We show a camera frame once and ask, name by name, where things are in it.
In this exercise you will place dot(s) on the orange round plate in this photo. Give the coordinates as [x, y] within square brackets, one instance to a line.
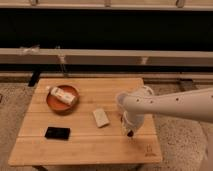
[57, 105]

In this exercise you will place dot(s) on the wooden table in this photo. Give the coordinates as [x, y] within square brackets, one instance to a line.
[87, 144]

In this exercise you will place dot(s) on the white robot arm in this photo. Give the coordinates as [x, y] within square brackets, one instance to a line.
[193, 105]

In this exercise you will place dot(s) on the grey horizontal rail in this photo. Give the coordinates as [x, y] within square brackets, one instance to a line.
[105, 57]

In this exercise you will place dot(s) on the white rectangular sponge block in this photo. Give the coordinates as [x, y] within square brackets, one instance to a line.
[100, 117]

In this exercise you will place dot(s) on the black rectangular phone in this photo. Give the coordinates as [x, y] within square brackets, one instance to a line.
[57, 133]

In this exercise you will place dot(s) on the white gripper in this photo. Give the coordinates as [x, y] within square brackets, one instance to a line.
[131, 122]

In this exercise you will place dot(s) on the white ceramic cup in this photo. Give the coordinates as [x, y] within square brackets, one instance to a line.
[120, 99]

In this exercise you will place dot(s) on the red chili pepper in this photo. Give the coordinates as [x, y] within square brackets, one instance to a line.
[130, 134]

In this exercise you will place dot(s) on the white tube on plate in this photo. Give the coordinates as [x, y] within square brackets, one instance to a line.
[62, 95]

